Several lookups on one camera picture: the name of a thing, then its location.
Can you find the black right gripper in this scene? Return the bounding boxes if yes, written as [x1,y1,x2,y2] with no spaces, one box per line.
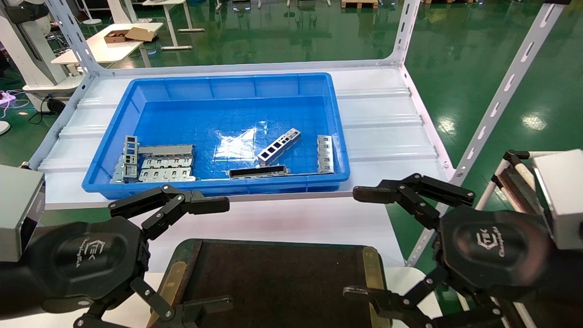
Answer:
[343,173,554,328]

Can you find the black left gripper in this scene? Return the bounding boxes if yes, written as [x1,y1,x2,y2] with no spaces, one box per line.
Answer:
[26,184,234,328]

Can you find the grey metal part square holes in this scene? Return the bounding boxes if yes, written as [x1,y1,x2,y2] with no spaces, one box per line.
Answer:
[257,128,302,166]
[123,135,138,179]

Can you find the grey long metal part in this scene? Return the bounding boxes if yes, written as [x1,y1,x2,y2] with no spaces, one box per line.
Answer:
[138,144,197,158]

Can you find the black container tray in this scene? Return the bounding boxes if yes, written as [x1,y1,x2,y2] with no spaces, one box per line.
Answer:
[150,239,393,328]

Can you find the dark long metal part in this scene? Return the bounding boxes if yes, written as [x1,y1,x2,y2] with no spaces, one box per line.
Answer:
[229,165,289,179]

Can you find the white metal shelving rack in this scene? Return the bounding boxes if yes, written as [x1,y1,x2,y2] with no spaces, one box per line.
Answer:
[27,0,572,267]

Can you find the blue plastic bin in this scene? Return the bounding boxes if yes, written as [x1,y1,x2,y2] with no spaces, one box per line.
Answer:
[82,72,351,200]

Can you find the open cardboard box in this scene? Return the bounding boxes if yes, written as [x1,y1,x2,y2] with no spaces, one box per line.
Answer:
[103,27,156,44]

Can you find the white desk with legs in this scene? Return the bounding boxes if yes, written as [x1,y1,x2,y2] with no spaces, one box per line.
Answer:
[142,0,206,51]

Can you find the white machine base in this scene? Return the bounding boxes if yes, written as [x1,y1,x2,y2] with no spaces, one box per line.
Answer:
[0,0,86,113]

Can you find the wooden pallet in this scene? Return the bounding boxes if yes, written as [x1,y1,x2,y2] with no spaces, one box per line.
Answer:
[340,0,380,10]

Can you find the white stand base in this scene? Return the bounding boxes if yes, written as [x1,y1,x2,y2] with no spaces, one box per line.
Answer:
[81,0,104,26]

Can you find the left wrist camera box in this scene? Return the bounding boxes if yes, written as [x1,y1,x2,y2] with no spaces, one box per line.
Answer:
[0,164,46,262]

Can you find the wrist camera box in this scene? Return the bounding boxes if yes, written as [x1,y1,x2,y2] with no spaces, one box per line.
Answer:
[0,164,46,262]
[533,149,583,251]

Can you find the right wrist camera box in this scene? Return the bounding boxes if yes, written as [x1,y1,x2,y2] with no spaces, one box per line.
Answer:
[533,149,583,251]

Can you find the black floor cable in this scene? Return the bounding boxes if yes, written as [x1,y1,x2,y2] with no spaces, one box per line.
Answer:
[28,94,67,125]

